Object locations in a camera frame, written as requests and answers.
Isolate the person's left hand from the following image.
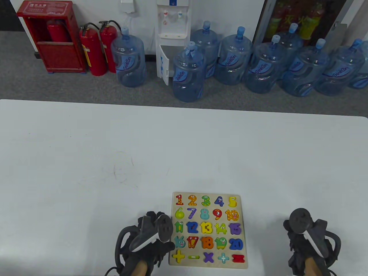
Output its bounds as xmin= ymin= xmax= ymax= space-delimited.
xmin=119 ymin=211 xmax=176 ymax=276

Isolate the person's right hand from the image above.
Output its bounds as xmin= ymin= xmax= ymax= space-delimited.
xmin=283 ymin=218 xmax=337 ymax=276

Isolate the wooden math block puzzle board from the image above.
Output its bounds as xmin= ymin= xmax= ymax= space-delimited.
xmin=169 ymin=192 xmax=249 ymax=270

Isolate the person's right forearm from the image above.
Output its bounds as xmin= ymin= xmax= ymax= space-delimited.
xmin=305 ymin=257 xmax=322 ymax=276

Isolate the person's left forearm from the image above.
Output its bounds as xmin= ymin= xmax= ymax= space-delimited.
xmin=135 ymin=260 xmax=150 ymax=276

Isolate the grey left hand controller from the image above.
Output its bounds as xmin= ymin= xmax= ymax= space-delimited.
xmin=115 ymin=214 xmax=174 ymax=268

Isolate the row of blue water jugs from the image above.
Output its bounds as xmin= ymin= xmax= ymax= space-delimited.
xmin=111 ymin=20 xmax=368 ymax=103

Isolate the red fire extinguisher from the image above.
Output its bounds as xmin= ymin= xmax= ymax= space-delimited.
xmin=99 ymin=20 xmax=121 ymax=74
xmin=80 ymin=22 xmax=107 ymax=76
xmin=47 ymin=20 xmax=69 ymax=43

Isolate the red fire extinguisher cabinet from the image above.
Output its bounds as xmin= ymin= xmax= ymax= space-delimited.
xmin=16 ymin=0 xmax=87 ymax=74

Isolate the white water dispenser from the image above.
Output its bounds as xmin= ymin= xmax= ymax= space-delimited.
xmin=155 ymin=0 xmax=192 ymax=86

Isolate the glass door display cabinet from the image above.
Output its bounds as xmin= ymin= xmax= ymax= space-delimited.
xmin=253 ymin=0 xmax=368 ymax=48

